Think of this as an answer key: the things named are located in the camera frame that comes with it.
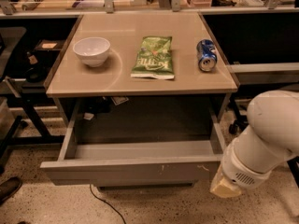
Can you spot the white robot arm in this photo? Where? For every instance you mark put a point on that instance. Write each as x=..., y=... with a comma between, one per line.
x=271, y=137

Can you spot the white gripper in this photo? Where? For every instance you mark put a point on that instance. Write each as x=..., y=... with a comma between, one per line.
x=239, y=169

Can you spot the white ceramic bowl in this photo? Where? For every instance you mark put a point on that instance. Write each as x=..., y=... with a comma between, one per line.
x=92, y=51

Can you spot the green chip bag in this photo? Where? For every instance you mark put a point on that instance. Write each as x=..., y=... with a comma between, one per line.
x=154, y=58

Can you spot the blue soda can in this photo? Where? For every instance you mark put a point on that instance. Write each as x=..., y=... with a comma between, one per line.
x=206, y=55

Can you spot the black office chair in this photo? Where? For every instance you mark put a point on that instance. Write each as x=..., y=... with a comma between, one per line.
x=241, y=123

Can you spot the grey top drawer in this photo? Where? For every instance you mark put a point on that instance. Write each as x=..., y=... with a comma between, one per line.
x=165, y=141

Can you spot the black shoe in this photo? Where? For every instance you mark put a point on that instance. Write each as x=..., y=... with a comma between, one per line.
x=9, y=188

